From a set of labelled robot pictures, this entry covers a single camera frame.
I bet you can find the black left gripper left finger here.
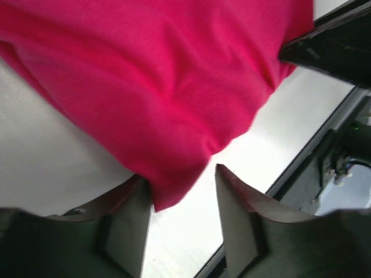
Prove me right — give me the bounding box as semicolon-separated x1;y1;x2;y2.
1;175;152;277

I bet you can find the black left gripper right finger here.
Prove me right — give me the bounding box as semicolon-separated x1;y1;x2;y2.
215;164;370;277

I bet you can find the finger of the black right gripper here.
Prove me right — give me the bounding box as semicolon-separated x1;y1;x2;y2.
279;8;370;89

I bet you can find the pink t shirt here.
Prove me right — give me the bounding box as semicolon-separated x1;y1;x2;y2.
1;1;314;211

